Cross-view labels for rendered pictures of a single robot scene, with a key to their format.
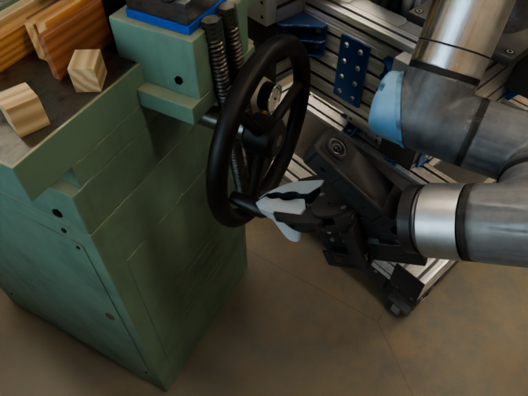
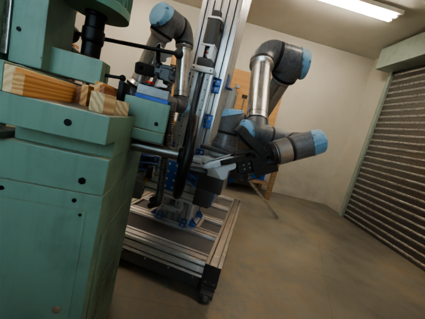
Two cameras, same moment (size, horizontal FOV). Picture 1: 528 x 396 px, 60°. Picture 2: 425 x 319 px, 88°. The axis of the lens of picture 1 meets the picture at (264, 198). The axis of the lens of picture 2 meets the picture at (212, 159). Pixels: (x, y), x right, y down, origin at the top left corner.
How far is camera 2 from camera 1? 0.52 m
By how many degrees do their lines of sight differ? 52
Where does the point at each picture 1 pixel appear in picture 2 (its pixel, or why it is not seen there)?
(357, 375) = not seen: outside the picture
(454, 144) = (271, 135)
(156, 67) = (144, 118)
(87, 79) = (123, 107)
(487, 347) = (248, 305)
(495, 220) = (300, 138)
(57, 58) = not seen: hidden behind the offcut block
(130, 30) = (136, 100)
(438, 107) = (263, 125)
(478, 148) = (277, 135)
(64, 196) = (103, 161)
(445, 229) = (288, 145)
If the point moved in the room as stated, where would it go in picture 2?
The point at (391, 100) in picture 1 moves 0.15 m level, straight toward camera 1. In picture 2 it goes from (249, 123) to (274, 127)
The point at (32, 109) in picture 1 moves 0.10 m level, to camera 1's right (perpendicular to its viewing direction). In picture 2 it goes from (112, 102) to (154, 112)
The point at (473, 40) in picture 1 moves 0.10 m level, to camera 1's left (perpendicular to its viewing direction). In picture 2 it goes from (265, 109) to (245, 101)
